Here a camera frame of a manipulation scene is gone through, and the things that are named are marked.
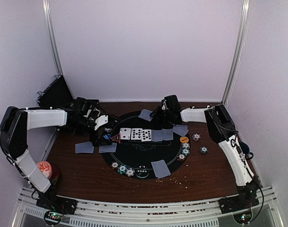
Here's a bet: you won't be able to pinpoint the dealt card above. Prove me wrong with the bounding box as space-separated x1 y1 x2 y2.
151 160 171 179
173 125 181 134
99 143 117 153

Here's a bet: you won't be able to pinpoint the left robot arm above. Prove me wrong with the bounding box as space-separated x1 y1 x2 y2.
0 97 119 210

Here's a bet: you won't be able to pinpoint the red chip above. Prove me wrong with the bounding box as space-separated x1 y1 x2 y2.
111 162 119 169
177 154 186 161

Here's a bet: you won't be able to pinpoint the blue small blind button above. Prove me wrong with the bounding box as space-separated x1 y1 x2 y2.
103 134 110 140

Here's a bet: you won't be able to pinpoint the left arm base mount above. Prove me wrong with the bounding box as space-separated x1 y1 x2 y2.
36 197 77 226

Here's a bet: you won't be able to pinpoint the grey card deck box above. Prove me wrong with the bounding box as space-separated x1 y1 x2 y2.
138 109 153 122

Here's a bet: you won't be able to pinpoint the round black poker mat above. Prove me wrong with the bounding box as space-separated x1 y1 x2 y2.
102 111 187 179

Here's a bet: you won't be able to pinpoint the dark blue mug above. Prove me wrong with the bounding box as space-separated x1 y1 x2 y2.
239 141 254 160

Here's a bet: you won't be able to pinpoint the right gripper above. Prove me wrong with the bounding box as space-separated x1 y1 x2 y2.
152 105 173 123

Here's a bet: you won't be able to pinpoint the black poker set case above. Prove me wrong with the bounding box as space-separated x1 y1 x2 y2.
36 75 101 112

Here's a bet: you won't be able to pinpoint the red patterned tin can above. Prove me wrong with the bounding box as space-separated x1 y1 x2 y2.
37 161 60 185

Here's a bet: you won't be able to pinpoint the ten of spades card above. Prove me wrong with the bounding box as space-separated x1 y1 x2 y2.
141 129 152 142

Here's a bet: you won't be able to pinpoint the red triangle marker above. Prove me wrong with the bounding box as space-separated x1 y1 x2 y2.
110 133 121 143

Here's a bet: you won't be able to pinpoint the two of spades card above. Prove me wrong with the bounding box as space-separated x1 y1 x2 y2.
120 128 131 140

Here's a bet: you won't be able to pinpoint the orange big blind button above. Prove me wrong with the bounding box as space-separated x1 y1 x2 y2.
180 136 189 143

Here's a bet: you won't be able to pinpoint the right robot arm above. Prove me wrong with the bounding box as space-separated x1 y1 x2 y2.
149 95 261 209

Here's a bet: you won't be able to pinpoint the face down board card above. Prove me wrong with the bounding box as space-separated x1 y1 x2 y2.
162 129 174 141
152 130 163 142

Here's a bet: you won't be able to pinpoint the leftover cards on table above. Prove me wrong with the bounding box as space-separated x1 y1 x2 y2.
75 141 95 154

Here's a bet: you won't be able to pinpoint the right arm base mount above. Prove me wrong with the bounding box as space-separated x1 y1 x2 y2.
219 196 259 225

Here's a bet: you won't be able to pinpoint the green chip stack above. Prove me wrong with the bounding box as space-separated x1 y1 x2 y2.
200 147 208 154

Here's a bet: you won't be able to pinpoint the aluminium front rail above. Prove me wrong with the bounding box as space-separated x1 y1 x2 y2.
15 185 280 227

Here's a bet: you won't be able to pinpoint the nine of spades card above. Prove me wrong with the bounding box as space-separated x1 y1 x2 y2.
130 128 143 140

